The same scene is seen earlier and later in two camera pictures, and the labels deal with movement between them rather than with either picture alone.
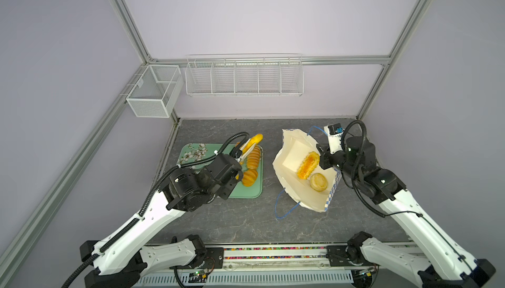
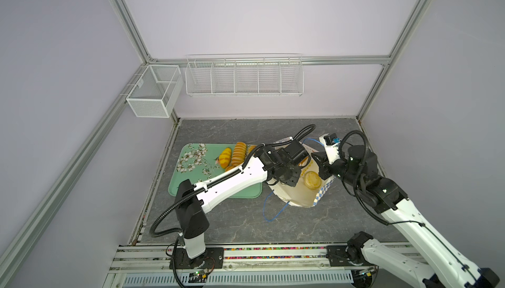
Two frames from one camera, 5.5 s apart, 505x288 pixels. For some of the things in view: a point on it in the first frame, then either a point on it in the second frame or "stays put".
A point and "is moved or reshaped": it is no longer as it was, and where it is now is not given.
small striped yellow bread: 256,139 is moved or reshaped
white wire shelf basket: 276,75 stays put
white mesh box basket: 156,91 stays put
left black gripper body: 224,190 to 291,177
